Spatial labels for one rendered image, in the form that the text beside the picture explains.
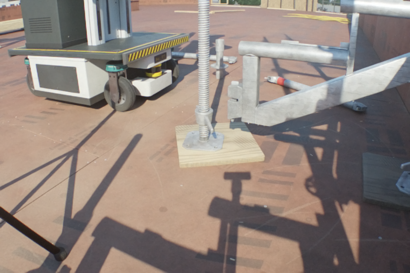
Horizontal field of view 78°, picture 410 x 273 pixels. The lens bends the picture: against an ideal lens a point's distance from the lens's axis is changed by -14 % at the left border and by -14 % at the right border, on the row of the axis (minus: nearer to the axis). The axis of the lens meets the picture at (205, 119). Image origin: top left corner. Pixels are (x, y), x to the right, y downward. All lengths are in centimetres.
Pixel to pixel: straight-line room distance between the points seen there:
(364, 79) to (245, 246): 57
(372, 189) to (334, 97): 32
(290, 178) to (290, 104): 24
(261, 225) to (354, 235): 25
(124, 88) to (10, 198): 74
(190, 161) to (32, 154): 65
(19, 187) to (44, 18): 98
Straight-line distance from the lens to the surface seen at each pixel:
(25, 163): 122
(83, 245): 80
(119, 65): 142
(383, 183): 106
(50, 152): 125
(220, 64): 199
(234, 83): 100
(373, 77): 91
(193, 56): 260
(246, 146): 111
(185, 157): 104
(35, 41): 184
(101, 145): 122
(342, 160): 116
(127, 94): 144
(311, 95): 93
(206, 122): 104
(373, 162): 116
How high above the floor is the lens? 56
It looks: 24 degrees down
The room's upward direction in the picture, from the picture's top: straight up
